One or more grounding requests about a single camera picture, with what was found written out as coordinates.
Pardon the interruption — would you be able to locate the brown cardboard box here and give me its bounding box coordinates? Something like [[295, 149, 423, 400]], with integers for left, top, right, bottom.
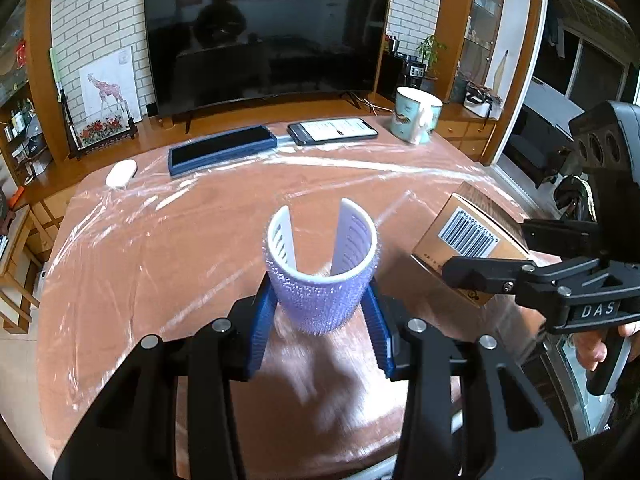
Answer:
[[412, 182, 529, 275]]

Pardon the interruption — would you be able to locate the purple hair roller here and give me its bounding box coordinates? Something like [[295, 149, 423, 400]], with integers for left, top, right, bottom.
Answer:
[[262, 198, 380, 335]]

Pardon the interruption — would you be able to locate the person right hand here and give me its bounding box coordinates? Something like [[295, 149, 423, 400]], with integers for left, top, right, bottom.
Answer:
[[572, 321, 640, 372]]

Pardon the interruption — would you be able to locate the wooden drawer cabinet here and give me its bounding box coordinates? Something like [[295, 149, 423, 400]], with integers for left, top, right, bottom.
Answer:
[[435, 103, 498, 162]]

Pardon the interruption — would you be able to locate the clear plastic table cover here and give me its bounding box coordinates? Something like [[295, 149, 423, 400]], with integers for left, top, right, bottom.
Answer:
[[37, 131, 542, 479]]

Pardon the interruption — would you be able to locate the blue butterfly ceramic mug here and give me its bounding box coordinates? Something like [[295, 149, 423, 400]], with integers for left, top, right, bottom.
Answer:
[[390, 87, 444, 145]]

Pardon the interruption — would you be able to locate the white oval mouse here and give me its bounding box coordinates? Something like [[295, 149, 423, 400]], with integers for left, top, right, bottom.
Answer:
[[105, 158, 138, 188]]

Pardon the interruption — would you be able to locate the green potted plant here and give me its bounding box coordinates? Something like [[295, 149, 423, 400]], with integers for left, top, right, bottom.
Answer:
[[416, 35, 447, 93]]

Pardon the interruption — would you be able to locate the black coffee machine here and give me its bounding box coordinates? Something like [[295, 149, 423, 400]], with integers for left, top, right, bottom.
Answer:
[[378, 35, 424, 101]]

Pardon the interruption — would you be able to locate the dark blue case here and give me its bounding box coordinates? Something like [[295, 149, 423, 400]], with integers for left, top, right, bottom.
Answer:
[[168, 126, 278, 177]]

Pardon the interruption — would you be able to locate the black smartphone lit screen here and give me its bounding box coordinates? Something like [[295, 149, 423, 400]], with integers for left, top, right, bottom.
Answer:
[[288, 118, 378, 146]]

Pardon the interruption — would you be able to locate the red flower framed ornament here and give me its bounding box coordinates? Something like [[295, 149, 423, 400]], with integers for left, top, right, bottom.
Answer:
[[67, 102, 138, 159]]

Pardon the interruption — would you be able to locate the large black television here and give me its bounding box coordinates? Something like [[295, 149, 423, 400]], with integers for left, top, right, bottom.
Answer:
[[143, 0, 390, 117]]

